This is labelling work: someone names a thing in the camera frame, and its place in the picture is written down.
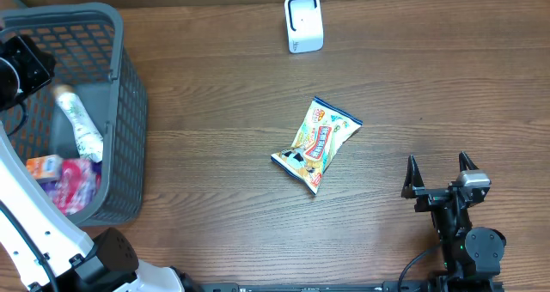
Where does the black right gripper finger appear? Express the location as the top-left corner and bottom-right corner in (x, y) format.
(458, 151), (478, 172)
(401, 155), (425, 197)

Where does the pink purple pad pack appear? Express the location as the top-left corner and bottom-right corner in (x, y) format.
(40, 159), (102, 216)

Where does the white bamboo print tube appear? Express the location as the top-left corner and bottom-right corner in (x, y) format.
(52, 84), (103, 163)

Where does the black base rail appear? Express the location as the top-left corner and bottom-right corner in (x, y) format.
(184, 280), (506, 292)

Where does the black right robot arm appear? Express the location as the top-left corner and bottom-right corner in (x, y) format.
(396, 151), (506, 291)

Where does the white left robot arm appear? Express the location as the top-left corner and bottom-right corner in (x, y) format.
(1, 35), (186, 291)

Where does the white barcode scanner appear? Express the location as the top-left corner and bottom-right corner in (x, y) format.
(284, 0), (324, 54)

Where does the small orange white box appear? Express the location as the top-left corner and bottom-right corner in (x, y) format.
(26, 155), (63, 183)

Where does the grey plastic mesh basket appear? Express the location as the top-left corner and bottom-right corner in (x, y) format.
(1, 3), (148, 227)

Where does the yellow snack chip bag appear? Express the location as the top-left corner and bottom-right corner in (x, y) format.
(271, 96), (363, 195)

